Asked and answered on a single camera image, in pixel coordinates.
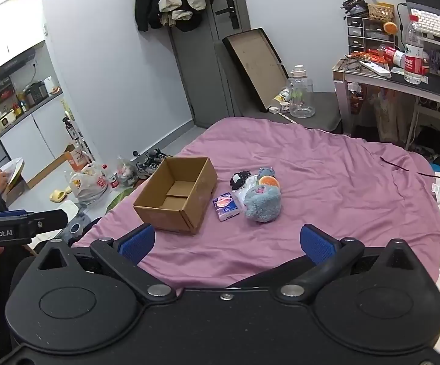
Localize white yellow-labelled can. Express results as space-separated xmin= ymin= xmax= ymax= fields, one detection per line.
xmin=272 ymin=88 xmax=290 ymax=109

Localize black spray bottle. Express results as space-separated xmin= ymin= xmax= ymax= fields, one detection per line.
xmin=62 ymin=116 xmax=78 ymax=140

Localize white lower kitchen cabinet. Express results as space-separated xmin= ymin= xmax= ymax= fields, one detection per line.
xmin=0 ymin=91 xmax=74 ymax=190

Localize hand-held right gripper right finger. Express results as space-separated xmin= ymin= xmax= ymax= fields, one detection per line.
xmin=278 ymin=224 xmax=419 ymax=305

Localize clear large water jug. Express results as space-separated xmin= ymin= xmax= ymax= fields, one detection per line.
xmin=287 ymin=65 xmax=316 ymax=119

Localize black cable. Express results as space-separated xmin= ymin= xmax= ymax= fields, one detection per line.
xmin=380 ymin=156 xmax=440 ymax=188

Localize pink bed sheet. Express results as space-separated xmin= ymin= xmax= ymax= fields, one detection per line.
xmin=71 ymin=116 xmax=440 ymax=299

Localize clear plastic bag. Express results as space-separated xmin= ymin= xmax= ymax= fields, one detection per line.
xmin=233 ymin=175 xmax=262 ymax=208

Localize rice cooker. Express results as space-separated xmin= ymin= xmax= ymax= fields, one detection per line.
xmin=24 ymin=81 xmax=48 ymax=107

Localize white red-printed plastic bag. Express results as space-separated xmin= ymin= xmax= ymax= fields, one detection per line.
xmin=64 ymin=163 xmax=109 ymax=205

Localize printed orange cardboard box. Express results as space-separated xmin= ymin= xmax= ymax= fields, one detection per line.
xmin=62 ymin=144 xmax=88 ymax=172

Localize black-edged cardboard lid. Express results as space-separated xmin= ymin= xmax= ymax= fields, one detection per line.
xmin=222 ymin=28 xmax=290 ymax=113

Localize black white stitched cloth toy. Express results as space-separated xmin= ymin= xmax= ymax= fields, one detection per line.
xmin=230 ymin=170 xmax=252 ymax=191

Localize grey door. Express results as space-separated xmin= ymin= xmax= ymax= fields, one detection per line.
xmin=166 ymin=0 xmax=252 ymax=129

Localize black hanging jacket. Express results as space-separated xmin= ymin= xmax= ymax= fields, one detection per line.
xmin=135 ymin=0 xmax=225 ymax=33

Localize wicker basket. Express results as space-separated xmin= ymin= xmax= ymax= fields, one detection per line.
xmin=368 ymin=2 xmax=395 ymax=22

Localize grey round-logo slipper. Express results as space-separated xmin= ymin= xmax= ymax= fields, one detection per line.
xmin=61 ymin=213 xmax=92 ymax=245

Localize lying plastic bottle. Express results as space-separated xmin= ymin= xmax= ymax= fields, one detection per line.
xmin=379 ymin=44 xmax=407 ymax=66

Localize small red-labelled bottle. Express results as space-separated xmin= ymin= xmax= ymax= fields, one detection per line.
xmin=102 ymin=164 xmax=119 ymax=189

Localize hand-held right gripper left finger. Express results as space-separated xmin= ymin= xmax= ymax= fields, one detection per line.
xmin=35 ymin=224 xmax=177 ymax=306

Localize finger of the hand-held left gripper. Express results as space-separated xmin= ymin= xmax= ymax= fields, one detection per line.
xmin=30 ymin=209 xmax=70 ymax=239

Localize grey bench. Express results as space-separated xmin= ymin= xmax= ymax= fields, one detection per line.
xmin=267 ymin=91 xmax=343 ymax=134

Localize grey drawer organizer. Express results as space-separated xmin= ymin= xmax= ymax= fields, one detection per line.
xmin=345 ymin=16 xmax=396 ymax=56

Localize white yellow-rimmed bowl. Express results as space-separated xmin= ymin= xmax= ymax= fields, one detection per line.
xmin=0 ymin=158 xmax=26 ymax=191

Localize brown cardboard box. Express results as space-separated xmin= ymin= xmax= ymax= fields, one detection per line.
xmin=133 ymin=157 xmax=218 ymax=235

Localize red-labelled water bottle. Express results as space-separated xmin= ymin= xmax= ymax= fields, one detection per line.
xmin=404 ymin=15 xmax=426 ymax=85

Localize green patterned mat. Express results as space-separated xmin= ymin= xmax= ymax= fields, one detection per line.
xmin=105 ymin=187 xmax=138 ymax=214

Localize grey sneakers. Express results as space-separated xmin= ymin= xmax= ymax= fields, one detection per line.
xmin=136 ymin=150 xmax=168 ymax=180

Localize clear trash bag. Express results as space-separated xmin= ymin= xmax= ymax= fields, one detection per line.
xmin=115 ymin=155 xmax=139 ymax=189

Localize white keyboard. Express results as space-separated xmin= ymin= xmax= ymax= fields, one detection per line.
xmin=410 ymin=7 xmax=440 ymax=45

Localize grey-blue plush toy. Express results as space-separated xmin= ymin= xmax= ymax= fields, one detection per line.
xmin=243 ymin=186 xmax=283 ymax=223

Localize white desk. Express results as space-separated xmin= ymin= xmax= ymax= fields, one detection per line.
xmin=332 ymin=59 xmax=440 ymax=151

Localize yellow slipper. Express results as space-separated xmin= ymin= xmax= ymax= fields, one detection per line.
xmin=49 ymin=186 xmax=73 ymax=203

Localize purple tissue pack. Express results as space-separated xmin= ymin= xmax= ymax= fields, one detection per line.
xmin=212 ymin=192 xmax=241 ymax=222

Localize black door lock handle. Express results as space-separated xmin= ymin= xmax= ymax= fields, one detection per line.
xmin=215 ymin=0 xmax=241 ymax=30

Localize small orange-faced plush toy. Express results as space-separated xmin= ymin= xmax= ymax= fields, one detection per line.
xmin=257 ymin=167 xmax=281 ymax=189

